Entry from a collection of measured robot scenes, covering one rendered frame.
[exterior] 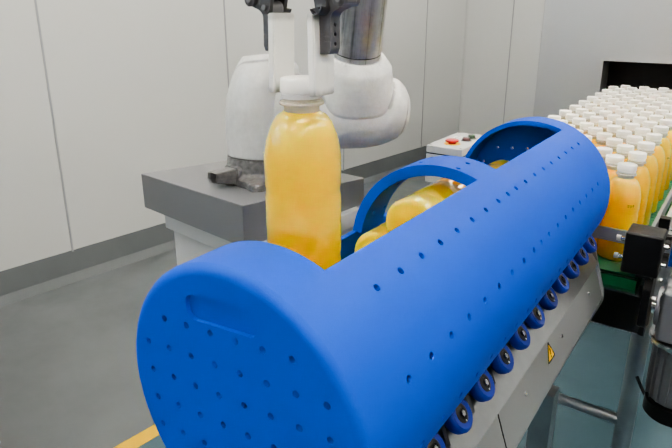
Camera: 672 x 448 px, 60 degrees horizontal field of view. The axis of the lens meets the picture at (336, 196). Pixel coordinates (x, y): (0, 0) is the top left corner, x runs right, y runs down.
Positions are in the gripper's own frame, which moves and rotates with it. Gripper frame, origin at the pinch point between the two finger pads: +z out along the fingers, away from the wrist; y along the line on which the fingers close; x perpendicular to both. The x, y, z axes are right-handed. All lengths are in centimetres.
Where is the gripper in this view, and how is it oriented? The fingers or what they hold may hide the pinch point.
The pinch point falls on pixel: (300, 55)
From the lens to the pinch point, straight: 53.8
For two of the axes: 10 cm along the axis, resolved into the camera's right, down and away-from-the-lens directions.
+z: 0.0, 9.5, 3.1
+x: 5.7, -2.5, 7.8
